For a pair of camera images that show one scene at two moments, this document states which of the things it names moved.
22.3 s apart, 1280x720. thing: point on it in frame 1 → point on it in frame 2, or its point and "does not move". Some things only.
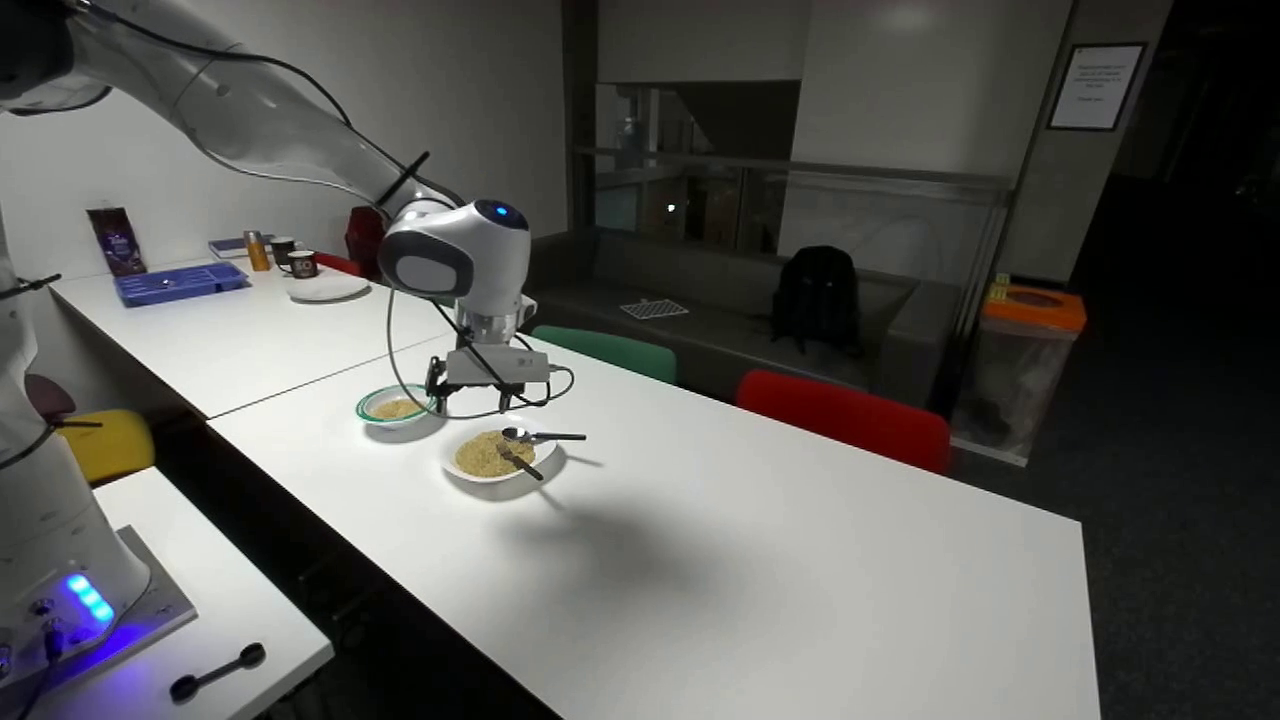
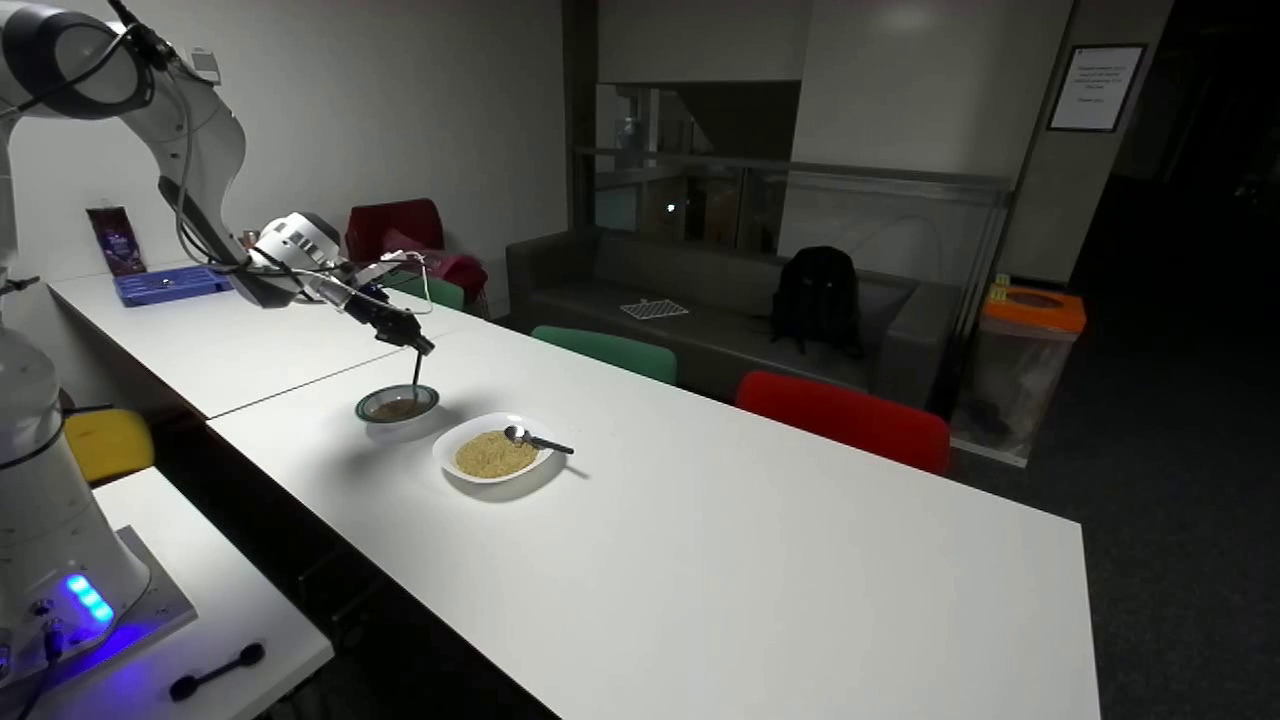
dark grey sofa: x=710 y=301 does not move
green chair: x=615 y=347 does not move
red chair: x=855 y=415 does not move
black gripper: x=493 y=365 → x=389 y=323
